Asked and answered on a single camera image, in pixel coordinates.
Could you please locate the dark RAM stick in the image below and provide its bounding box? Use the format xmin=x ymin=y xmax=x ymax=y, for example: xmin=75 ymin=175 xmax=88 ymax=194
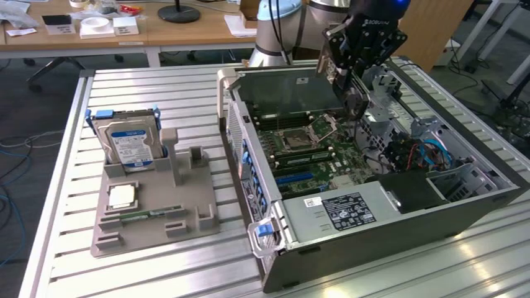
xmin=274 ymin=150 xmax=335 ymax=166

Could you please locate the wooden desk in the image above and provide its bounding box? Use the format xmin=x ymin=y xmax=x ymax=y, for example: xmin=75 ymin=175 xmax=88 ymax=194
xmin=0 ymin=0 xmax=377 ymax=68

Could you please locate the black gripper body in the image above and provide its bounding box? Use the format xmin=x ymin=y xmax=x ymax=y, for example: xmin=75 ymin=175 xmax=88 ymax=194
xmin=343 ymin=0 xmax=412 ymax=68

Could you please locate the silver disk bay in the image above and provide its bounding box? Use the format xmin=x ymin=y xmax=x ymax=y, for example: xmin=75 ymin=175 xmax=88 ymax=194
xmin=425 ymin=160 xmax=502 ymax=203

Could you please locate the green motherboard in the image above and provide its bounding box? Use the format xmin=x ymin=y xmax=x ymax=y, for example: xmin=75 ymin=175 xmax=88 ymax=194
xmin=247 ymin=105 xmax=385 ymax=201

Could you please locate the beige plastic case handle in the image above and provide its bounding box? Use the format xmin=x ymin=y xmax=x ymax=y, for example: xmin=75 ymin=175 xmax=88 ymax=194
xmin=218 ymin=68 xmax=243 ymax=121

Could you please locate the dark grey PC case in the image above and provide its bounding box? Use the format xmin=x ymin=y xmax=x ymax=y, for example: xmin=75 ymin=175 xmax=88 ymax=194
xmin=218 ymin=55 xmax=521 ymax=294

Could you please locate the hard disk with blue bracket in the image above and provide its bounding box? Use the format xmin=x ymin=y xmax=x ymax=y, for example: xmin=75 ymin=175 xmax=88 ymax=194
xmin=84 ymin=105 xmax=163 ymax=174

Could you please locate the white paper stack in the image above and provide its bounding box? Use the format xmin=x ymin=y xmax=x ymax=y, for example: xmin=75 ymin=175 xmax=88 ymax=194
xmin=223 ymin=14 xmax=259 ymax=38

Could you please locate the black stand base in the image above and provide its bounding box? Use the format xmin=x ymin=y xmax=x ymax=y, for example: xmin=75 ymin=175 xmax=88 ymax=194
xmin=480 ymin=79 xmax=530 ymax=137

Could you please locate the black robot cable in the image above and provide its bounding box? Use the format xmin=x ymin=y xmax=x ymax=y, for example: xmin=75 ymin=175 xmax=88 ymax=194
xmin=267 ymin=0 xmax=294 ymax=63

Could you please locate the black chair base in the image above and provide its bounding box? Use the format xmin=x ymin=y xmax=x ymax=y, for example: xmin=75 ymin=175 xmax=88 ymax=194
xmin=23 ymin=55 xmax=126 ymax=93

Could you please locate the grey power supply unit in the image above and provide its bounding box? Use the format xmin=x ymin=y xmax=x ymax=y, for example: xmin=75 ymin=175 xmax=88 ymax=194
xmin=281 ymin=181 xmax=406 ymax=243

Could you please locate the black wire bundle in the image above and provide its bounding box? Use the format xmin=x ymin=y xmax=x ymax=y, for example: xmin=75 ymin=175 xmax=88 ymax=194
xmin=381 ymin=138 xmax=416 ymax=174

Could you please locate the green RAM stick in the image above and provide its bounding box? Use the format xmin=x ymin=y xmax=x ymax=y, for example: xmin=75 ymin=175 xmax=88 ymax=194
xmin=119 ymin=208 xmax=185 ymax=222

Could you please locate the wooden cabinet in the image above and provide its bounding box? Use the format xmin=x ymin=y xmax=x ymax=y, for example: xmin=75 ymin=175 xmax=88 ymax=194
xmin=389 ymin=0 xmax=476 ymax=73

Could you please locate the white desk frame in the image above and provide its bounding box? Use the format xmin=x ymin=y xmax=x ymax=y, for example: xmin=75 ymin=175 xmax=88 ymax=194
xmin=453 ymin=0 xmax=530 ymax=84

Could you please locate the black round lamp base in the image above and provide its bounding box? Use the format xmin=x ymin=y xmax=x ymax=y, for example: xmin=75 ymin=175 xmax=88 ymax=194
xmin=157 ymin=0 xmax=203 ymax=24

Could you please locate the CPU socket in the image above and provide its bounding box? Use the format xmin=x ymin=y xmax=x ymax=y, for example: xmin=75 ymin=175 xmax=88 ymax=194
xmin=281 ymin=128 xmax=317 ymax=149

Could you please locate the clear plastic bag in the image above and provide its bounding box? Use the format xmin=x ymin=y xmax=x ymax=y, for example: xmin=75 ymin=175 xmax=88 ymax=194
xmin=0 ymin=1 xmax=40 ymax=28

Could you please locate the white floor cable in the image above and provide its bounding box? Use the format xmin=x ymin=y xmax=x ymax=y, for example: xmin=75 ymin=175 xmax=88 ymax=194
xmin=0 ymin=130 xmax=63 ymax=149

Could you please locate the white paper label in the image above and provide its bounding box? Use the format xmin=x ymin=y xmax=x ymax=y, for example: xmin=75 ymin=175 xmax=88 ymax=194
xmin=4 ymin=27 xmax=38 ymax=37

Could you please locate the blue wire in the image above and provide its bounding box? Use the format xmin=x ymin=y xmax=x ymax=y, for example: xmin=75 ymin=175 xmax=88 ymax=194
xmin=416 ymin=138 xmax=454 ymax=173

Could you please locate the white box with label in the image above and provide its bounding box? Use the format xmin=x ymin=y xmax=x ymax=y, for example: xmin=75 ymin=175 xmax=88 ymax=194
xmin=112 ymin=17 xmax=140 ymax=37

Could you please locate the black graphics card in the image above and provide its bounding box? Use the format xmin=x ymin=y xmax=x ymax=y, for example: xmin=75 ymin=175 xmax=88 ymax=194
xmin=315 ymin=46 xmax=371 ymax=122

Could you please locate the blue expansion slot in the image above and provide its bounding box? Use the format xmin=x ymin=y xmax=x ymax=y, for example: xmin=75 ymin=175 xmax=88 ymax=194
xmin=275 ymin=172 xmax=315 ymax=185

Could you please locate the grey parts rack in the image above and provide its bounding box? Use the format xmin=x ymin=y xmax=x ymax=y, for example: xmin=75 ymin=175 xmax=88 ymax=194
xmin=90 ymin=128 xmax=221 ymax=260

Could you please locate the blue floor cable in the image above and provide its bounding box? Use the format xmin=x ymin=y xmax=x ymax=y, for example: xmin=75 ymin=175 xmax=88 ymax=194
xmin=0 ymin=145 xmax=32 ymax=266

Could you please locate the silver drive cage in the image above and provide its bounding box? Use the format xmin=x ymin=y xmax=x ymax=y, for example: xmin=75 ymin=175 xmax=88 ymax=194
xmin=354 ymin=66 xmax=416 ymax=150

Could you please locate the metal socket cover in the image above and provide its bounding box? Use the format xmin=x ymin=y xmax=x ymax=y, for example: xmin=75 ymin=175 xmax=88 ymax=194
xmin=309 ymin=113 xmax=338 ymax=143

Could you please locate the flat white box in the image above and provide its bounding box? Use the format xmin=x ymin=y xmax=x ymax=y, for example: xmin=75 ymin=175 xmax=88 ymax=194
xmin=78 ymin=24 xmax=116 ymax=40

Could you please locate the brown cardboard box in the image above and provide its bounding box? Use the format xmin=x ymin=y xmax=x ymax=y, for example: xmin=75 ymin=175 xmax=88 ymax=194
xmin=239 ymin=0 xmax=261 ymax=21

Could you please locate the white box black top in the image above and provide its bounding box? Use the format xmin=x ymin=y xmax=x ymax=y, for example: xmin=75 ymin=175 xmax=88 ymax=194
xmin=40 ymin=14 xmax=78 ymax=35

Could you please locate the white tape roll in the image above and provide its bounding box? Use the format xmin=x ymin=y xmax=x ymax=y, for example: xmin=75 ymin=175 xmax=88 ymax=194
xmin=80 ymin=17 xmax=110 ymax=32

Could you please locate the silver CPU chip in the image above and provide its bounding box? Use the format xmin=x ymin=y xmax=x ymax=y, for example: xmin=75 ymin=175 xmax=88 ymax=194
xmin=106 ymin=185 xmax=139 ymax=211

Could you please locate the clear plastic case handle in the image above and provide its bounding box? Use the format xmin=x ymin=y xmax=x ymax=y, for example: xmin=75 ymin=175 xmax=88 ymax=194
xmin=247 ymin=217 xmax=287 ymax=259

